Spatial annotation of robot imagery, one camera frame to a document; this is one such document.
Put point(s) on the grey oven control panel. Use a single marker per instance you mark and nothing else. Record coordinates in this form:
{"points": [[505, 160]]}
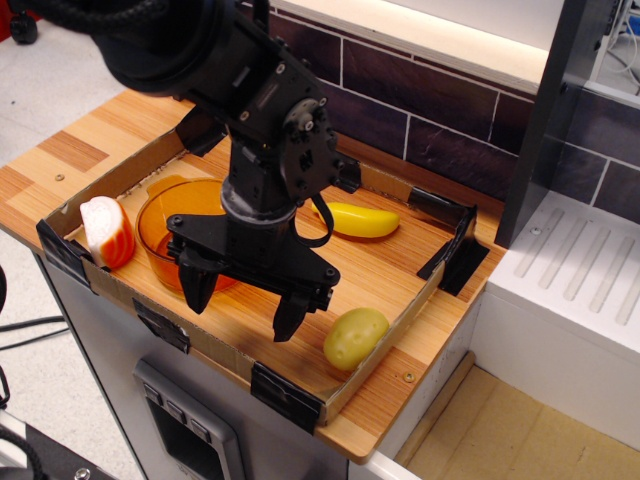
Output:
{"points": [[202, 443]]}

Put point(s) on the black chair caster wheel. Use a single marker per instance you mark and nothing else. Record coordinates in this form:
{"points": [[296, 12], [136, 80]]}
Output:
{"points": [[23, 28]]}

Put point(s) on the white orange toy sushi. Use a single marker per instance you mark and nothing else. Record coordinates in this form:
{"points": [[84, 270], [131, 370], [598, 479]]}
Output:
{"points": [[108, 232]]}

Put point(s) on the white toy sink drainboard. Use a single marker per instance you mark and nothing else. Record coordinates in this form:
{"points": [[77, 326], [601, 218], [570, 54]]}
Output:
{"points": [[578, 268]]}

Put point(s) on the cardboard fence with black tape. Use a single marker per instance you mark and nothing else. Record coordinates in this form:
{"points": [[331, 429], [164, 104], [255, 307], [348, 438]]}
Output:
{"points": [[128, 314]]}

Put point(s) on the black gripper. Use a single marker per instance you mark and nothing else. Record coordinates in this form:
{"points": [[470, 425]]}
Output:
{"points": [[272, 257]]}

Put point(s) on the yellow-green toy potato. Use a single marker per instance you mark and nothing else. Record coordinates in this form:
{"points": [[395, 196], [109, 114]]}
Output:
{"points": [[353, 336]]}

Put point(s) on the dark grey vertical post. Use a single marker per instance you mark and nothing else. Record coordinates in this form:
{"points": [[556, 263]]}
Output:
{"points": [[580, 30]]}

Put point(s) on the orange transparent plastic pot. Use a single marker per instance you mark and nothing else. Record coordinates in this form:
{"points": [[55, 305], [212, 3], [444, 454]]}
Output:
{"points": [[173, 195]]}

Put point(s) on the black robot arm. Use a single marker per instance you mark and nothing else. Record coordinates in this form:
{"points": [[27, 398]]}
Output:
{"points": [[248, 87]]}

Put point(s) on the yellow toy banana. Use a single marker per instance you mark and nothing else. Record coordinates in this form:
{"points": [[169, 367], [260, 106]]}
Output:
{"points": [[362, 222]]}

